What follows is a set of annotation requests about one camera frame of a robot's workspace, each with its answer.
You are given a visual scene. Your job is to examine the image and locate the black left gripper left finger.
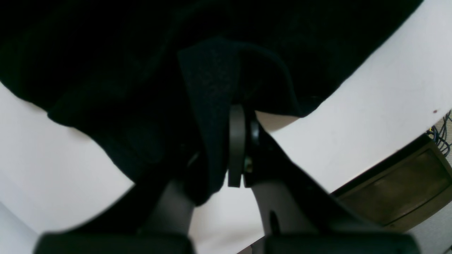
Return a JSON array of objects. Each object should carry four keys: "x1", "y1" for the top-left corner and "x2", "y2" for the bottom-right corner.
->
[{"x1": 34, "y1": 148, "x2": 205, "y2": 254}]

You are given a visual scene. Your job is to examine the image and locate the dark wooden cabinet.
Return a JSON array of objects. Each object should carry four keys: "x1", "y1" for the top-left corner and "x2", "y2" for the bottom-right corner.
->
[{"x1": 332, "y1": 135, "x2": 452, "y2": 232}]

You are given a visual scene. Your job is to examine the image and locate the black t-shirt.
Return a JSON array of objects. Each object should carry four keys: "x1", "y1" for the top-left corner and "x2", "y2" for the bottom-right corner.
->
[{"x1": 1, "y1": 0, "x2": 422, "y2": 205}]

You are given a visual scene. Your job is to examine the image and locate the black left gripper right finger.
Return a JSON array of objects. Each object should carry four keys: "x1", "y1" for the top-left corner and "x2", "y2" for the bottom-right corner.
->
[{"x1": 228, "y1": 105, "x2": 420, "y2": 254}]

